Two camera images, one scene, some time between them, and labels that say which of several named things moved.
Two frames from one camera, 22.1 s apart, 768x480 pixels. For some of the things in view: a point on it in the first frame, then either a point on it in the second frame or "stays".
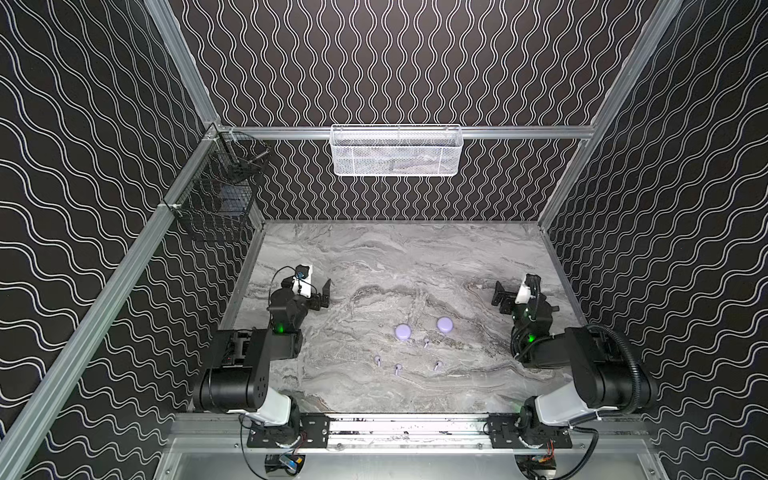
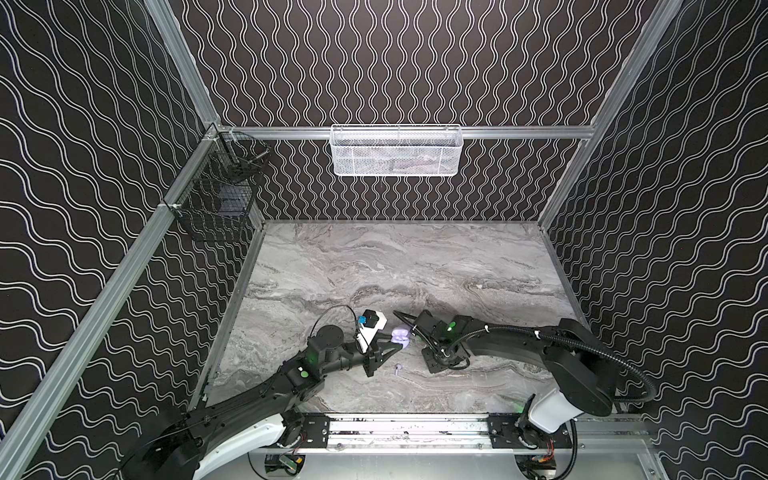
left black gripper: [314, 298] → [369, 360]
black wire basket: [217, 201] stays
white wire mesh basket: [396, 150] stays
